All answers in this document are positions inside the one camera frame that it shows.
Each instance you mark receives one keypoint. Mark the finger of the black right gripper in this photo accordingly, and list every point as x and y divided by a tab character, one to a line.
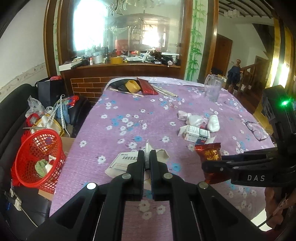
252	155
248	167

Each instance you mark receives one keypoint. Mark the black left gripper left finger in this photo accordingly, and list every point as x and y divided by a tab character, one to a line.
96	212

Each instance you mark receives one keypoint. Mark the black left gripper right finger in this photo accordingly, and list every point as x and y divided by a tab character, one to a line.
198	211

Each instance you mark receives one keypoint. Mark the red snack wrapper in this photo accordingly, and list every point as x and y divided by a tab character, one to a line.
211	160

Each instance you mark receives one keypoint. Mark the white medicine box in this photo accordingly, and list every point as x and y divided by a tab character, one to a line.
196	135

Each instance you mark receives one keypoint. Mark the white tissue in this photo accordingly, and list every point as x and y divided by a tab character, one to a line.
212	123

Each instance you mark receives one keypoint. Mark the white paper leaflet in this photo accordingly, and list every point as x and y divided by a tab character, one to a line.
121	162

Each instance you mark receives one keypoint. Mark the green towel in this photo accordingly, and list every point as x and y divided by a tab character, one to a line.
41	167

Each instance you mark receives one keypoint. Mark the purple eyeglasses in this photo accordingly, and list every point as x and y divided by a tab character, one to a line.
257	130

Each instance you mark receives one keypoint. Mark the purple floral tablecloth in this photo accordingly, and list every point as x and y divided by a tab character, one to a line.
123	123

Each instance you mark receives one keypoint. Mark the black leather sofa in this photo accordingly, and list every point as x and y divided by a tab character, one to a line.
22	208

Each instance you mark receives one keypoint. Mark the red plastic basket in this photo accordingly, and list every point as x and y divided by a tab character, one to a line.
25	157

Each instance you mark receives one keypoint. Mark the cardboard box under basket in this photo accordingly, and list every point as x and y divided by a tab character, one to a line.
52	149

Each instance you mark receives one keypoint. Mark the chopsticks on table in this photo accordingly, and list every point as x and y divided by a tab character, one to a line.
166	92

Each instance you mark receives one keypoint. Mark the red packet on table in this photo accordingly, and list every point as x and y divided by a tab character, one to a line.
146	88

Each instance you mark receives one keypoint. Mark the yellow tape roll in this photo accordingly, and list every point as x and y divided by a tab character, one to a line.
132	86

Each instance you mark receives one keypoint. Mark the clear plastic bag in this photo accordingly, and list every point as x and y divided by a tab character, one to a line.
35	107

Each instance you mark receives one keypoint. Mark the black shopping bag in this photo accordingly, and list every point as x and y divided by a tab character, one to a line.
50	89

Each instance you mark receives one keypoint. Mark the wooden brick-pattern counter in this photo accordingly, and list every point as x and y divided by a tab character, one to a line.
90	81

